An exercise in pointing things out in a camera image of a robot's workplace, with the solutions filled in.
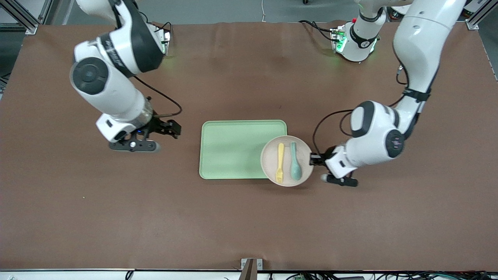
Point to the teal plastic spoon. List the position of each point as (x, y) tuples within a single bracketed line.
[(295, 171)]

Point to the brown table cover sheet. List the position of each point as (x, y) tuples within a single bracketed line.
[(116, 214)]

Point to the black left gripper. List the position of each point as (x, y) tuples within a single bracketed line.
[(326, 156)]

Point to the metal bracket with post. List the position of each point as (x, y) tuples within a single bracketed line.
[(251, 266)]

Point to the aluminium frame profile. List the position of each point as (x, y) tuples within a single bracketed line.
[(23, 19), (472, 23)]

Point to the light green rectangular tray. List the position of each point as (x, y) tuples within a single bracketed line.
[(229, 151)]

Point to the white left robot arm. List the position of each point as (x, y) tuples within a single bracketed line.
[(416, 46)]

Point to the yellow plastic fork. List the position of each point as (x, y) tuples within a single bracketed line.
[(280, 159)]

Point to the beige round plate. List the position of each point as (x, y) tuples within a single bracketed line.
[(268, 161)]

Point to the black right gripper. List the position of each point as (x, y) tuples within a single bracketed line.
[(157, 125)]

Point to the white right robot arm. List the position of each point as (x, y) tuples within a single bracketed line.
[(113, 93)]

